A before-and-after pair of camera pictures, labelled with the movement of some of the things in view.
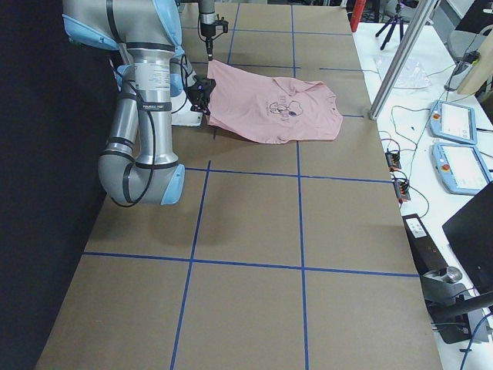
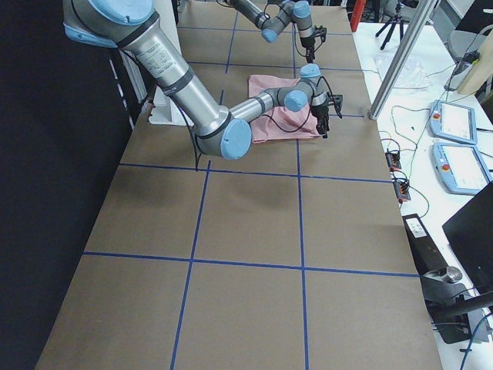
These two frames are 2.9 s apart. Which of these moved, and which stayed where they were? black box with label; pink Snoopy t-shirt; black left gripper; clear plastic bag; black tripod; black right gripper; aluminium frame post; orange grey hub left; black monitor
Moved: pink Snoopy t-shirt; black left gripper; black right gripper
Stayed: clear plastic bag; black box with label; aluminium frame post; black tripod; orange grey hub left; black monitor
